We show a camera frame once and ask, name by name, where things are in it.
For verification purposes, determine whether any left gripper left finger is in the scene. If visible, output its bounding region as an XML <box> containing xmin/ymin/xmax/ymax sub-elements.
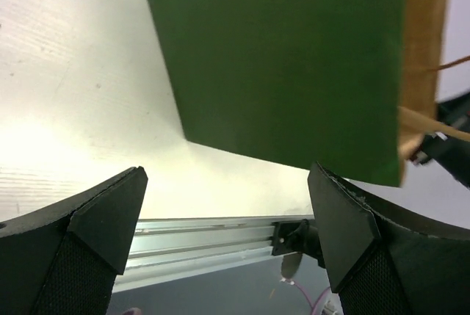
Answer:
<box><xmin>1</xmin><ymin>167</ymin><xmax>148</xmax><ymax>314</ymax></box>

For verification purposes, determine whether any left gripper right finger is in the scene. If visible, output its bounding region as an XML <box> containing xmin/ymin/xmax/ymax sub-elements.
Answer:
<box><xmin>308</xmin><ymin>164</ymin><xmax>469</xmax><ymax>314</ymax></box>

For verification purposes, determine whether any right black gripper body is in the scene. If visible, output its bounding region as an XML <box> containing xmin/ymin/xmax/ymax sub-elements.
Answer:
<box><xmin>411</xmin><ymin>93</ymin><xmax>469</xmax><ymax>185</ymax></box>

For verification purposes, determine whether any green paper bag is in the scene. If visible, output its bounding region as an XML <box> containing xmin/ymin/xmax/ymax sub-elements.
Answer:
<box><xmin>148</xmin><ymin>0</ymin><xmax>469</xmax><ymax>187</ymax></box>

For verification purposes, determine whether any aluminium mounting rail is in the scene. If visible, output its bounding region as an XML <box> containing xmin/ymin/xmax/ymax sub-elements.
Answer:
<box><xmin>112</xmin><ymin>214</ymin><xmax>317</xmax><ymax>292</ymax></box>

